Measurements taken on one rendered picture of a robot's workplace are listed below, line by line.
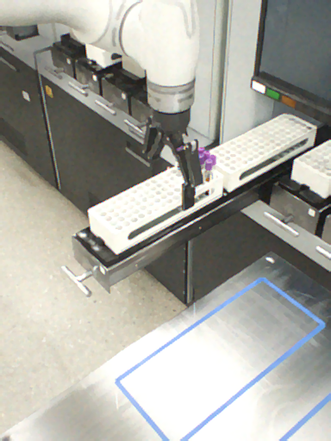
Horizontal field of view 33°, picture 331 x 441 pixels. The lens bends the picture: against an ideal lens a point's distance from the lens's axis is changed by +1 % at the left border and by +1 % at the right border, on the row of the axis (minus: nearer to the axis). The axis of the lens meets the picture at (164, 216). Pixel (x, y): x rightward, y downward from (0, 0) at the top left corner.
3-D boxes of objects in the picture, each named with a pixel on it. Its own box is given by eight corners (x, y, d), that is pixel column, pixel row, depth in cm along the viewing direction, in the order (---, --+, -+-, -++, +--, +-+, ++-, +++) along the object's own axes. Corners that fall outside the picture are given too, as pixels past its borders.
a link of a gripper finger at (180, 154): (179, 129, 111) (184, 128, 109) (197, 181, 113) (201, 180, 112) (165, 136, 109) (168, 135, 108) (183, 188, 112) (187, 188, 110)
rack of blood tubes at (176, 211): (194, 177, 131) (194, 156, 127) (223, 197, 125) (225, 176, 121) (90, 232, 117) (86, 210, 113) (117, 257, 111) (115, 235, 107)
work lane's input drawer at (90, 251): (284, 146, 153) (288, 118, 148) (324, 169, 145) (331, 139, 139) (56, 268, 119) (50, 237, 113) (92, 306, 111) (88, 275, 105)
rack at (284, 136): (284, 133, 146) (286, 112, 142) (314, 148, 140) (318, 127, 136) (199, 177, 132) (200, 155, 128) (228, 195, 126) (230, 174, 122)
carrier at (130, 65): (150, 78, 167) (150, 59, 163) (145, 81, 166) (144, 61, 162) (127, 65, 174) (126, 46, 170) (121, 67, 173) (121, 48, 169)
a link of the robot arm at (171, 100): (167, 92, 97) (167, 122, 101) (205, 77, 102) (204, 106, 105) (136, 74, 103) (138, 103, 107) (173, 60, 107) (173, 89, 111)
